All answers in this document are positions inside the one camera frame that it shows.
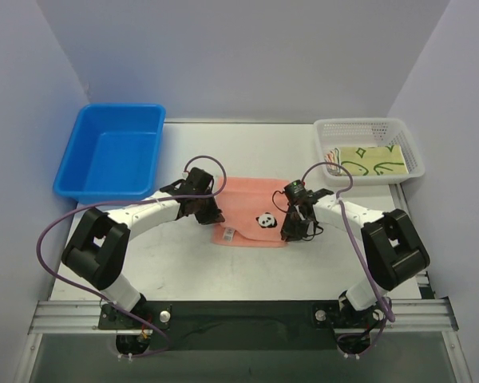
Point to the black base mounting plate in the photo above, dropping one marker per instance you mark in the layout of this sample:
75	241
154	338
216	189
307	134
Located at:
241	326

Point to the cream green patterned towel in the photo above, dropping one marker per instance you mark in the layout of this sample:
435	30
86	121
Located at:
372	161

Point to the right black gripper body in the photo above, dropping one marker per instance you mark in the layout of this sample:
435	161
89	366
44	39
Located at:
296	223

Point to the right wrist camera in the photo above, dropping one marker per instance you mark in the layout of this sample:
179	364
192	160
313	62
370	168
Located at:
297	194

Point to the orange lion print towel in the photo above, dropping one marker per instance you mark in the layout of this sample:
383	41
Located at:
328	158

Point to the pink towel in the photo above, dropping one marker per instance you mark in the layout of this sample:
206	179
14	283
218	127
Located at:
253	211

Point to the white perforated plastic basket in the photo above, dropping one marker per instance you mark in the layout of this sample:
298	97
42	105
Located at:
370	132

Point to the blue plastic bin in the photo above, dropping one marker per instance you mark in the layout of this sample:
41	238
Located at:
112	153

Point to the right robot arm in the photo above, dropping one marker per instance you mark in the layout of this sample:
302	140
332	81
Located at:
387	244

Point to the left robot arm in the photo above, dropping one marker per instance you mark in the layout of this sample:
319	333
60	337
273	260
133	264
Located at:
97	248

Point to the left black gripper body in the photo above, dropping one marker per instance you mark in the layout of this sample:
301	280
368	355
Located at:
206	208

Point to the yellow patterned towel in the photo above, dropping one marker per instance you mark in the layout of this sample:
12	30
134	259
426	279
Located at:
336	160

